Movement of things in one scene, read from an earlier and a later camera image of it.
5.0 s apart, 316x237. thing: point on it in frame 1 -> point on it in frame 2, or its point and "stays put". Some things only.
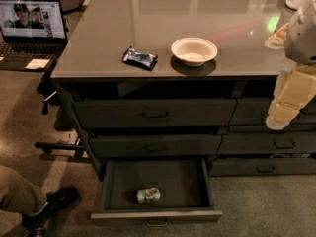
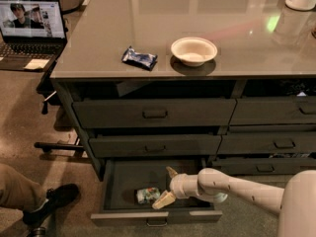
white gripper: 302,39 -> 177,184
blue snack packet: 144,61 stays put
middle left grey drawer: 156,145 stays put
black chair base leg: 47,146 stays put
